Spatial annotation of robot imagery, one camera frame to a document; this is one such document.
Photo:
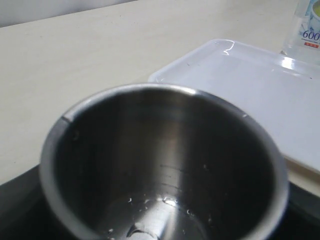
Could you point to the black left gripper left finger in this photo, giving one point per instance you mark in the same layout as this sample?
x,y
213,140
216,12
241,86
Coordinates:
x,y
23,210

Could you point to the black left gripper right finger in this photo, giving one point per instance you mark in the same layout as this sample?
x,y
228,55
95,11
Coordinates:
x,y
302,219

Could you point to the stainless steel cup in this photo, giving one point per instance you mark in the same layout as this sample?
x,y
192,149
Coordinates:
x,y
162,162

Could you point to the clear plastic measuring beaker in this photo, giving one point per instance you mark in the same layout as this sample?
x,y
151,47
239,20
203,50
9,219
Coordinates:
x,y
303,38

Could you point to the white plastic tray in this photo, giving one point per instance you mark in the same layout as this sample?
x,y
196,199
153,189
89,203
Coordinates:
x,y
281,93

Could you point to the white backdrop curtain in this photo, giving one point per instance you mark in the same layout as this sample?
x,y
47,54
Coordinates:
x,y
14,12

